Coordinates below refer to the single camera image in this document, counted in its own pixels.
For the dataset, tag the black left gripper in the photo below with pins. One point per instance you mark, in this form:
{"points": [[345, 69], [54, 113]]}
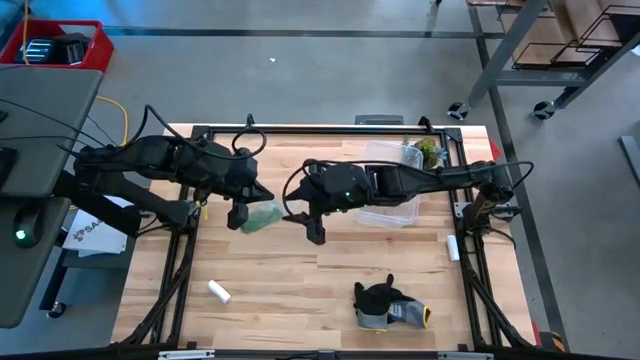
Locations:
{"points": [[240, 180]]}

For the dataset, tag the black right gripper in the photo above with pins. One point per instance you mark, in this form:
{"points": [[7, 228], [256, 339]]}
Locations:
{"points": [[320, 200]]}

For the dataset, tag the clear plastic bag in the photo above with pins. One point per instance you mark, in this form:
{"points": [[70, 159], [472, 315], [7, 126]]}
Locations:
{"points": [[272, 209]]}

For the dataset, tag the clear plastic bin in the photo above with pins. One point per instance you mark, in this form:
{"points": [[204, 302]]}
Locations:
{"points": [[387, 215]]}

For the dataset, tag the black grey work glove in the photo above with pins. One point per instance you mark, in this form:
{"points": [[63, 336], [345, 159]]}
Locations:
{"points": [[375, 300]]}

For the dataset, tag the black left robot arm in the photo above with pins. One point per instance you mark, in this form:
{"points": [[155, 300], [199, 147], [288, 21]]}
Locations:
{"points": [[150, 160]]}

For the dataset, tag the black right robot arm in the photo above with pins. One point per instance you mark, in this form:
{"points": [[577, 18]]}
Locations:
{"points": [[425, 180]]}

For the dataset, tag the small white roll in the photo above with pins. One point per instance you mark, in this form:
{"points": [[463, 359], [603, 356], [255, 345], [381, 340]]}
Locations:
{"points": [[219, 291], [452, 248]]}

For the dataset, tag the small grey box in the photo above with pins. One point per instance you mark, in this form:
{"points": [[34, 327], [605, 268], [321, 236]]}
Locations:
{"points": [[379, 120]]}

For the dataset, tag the small green artificial plant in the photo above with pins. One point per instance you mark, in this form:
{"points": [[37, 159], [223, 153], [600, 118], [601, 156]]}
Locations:
{"points": [[430, 151]]}

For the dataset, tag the white printed paper sheet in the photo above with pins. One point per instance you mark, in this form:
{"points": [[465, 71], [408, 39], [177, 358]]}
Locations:
{"points": [[92, 235]]}

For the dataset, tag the black caster wheel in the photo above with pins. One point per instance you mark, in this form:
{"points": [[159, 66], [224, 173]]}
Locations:
{"points": [[457, 111], [56, 310], [544, 110]]}

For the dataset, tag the red tag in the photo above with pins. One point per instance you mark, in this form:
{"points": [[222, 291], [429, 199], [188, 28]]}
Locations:
{"points": [[495, 149]]}

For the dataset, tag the red plastic crate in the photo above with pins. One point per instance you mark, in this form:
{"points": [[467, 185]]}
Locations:
{"points": [[102, 52]]}

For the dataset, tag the grey equipment cart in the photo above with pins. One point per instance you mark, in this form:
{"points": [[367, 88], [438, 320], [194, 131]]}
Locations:
{"points": [[45, 115]]}

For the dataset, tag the black device with blue light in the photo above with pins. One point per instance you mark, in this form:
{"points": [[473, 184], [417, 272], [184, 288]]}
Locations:
{"points": [[30, 225]]}

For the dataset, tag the grey metal shelf cart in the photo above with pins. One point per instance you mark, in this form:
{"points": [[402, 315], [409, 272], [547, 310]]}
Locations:
{"points": [[502, 52]]}

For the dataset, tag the black box with silver slats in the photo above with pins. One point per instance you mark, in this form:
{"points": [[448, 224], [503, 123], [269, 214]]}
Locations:
{"points": [[37, 50]]}

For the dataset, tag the flat cardboard sheets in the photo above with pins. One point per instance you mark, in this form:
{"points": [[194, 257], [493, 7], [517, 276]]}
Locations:
{"points": [[545, 35]]}

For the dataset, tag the grey metal bar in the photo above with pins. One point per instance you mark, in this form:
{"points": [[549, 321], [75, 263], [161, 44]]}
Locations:
{"points": [[631, 160]]}

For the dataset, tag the grey metal bracket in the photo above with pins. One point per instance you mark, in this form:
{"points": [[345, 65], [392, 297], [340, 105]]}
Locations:
{"points": [[509, 212]]}

